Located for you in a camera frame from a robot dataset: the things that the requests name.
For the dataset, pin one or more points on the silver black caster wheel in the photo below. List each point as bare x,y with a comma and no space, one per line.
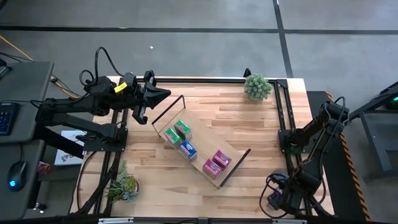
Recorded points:
40,207

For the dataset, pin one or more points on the round pale green potted plant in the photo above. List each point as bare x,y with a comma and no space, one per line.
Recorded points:
257,87

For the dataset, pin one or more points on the black metal stand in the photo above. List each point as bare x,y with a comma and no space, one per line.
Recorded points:
371,130

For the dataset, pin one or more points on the white printed box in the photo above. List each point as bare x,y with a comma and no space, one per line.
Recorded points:
66,155

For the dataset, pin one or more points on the blue Frosted Flakes cereal box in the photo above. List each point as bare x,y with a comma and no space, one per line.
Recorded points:
274,198
188,150

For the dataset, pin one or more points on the wooden shelf with black legs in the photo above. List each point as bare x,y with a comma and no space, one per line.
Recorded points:
205,143

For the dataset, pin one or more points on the black mat with hazard stripe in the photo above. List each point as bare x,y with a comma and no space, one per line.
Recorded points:
345,193

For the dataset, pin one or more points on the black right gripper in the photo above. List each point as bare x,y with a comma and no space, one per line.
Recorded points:
286,199

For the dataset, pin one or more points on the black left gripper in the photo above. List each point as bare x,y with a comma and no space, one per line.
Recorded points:
133,93

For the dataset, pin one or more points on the green Apple Jacks cereal box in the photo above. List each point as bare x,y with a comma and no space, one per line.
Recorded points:
183,127
172,136

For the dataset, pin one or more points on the dark device on desk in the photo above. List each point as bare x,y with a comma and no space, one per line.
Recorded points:
3,71

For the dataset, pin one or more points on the silver metal bracket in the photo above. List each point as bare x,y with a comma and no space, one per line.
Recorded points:
115,220
289,221

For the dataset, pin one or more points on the spiky green succulent plant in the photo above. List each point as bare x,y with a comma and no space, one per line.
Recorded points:
126,186

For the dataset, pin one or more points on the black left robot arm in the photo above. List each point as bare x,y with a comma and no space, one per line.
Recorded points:
68,104

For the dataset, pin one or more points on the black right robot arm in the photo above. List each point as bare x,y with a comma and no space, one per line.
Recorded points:
308,179

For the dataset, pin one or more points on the black aluminium table frame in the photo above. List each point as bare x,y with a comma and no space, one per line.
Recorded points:
202,80

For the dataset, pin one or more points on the black table edge bar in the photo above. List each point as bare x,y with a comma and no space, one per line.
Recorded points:
161,221

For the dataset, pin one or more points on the small pink packet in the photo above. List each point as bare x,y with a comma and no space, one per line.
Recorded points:
43,168

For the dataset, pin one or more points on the black backlit keyboard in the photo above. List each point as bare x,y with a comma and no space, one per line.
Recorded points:
7,118

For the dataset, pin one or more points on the black computer mouse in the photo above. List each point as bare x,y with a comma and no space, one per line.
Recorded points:
17,174

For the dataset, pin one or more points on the pink Raisin Bran cereal box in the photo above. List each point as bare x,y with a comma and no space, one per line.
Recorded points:
221,158
212,168

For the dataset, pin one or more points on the grey desk surface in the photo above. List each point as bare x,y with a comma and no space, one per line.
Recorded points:
9,208
28,87

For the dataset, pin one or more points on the black diagonal support beam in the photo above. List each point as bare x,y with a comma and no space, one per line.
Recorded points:
62,147

